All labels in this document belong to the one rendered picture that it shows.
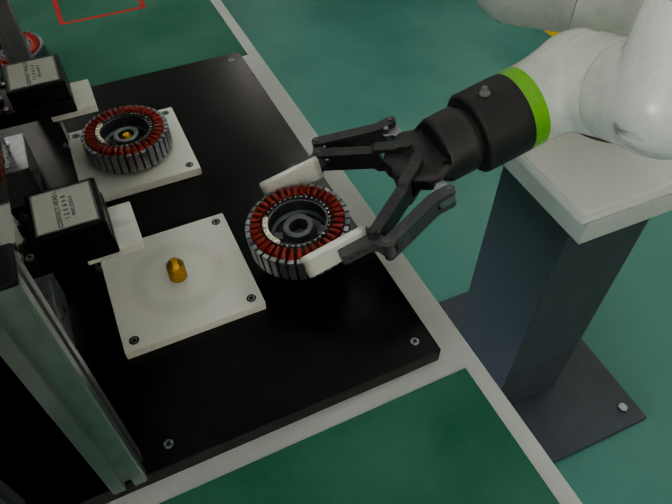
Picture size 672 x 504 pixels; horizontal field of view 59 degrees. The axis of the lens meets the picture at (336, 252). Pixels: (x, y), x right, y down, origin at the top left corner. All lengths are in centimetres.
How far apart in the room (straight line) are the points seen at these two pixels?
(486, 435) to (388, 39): 222
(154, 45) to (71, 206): 61
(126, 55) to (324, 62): 147
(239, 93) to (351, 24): 186
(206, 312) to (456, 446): 29
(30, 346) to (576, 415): 129
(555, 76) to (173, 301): 46
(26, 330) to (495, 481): 41
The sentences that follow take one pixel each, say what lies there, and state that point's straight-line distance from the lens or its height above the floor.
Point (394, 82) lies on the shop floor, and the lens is 240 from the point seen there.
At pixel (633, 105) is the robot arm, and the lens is 59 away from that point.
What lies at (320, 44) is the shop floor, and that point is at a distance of 263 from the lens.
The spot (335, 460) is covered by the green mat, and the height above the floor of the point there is 75.
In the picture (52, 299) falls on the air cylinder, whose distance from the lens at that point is 65.
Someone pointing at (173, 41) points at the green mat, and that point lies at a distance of 115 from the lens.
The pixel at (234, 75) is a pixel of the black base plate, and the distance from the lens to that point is 99.
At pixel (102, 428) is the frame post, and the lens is 48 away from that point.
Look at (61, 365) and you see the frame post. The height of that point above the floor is 97.
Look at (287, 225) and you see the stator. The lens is 63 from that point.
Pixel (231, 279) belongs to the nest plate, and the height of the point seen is 78.
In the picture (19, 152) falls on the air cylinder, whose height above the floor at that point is 82.
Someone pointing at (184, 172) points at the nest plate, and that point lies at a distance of 80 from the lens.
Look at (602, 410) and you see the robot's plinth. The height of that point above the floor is 2.
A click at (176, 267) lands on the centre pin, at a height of 80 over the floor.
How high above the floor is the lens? 129
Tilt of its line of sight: 49 degrees down
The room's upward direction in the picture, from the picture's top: straight up
